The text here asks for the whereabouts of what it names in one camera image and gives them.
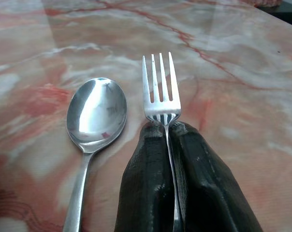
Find silver metal fork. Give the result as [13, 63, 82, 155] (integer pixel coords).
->
[142, 51, 183, 232]

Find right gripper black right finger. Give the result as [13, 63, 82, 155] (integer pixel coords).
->
[170, 121, 264, 232]

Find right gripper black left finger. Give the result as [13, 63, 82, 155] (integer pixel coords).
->
[114, 120, 176, 232]

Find silver metal spoon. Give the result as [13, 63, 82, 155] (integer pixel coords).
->
[62, 77, 128, 232]

